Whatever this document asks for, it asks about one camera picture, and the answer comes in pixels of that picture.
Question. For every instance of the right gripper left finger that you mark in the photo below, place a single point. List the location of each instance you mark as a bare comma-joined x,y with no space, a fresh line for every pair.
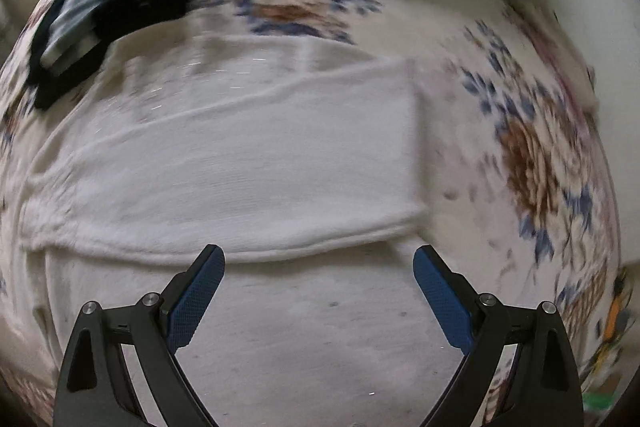
95,387

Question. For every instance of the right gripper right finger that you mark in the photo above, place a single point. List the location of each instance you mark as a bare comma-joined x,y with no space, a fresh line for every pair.
543,387

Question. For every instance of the white knit sweater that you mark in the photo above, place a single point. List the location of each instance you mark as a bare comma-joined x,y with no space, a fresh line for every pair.
306,162

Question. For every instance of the floral bed sheet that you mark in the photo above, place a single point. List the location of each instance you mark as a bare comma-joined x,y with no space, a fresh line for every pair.
523,203

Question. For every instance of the folded dark striped garment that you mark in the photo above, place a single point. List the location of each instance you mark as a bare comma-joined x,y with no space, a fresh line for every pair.
73,37

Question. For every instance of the white headboard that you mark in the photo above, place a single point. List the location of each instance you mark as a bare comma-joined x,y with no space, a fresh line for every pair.
606,33

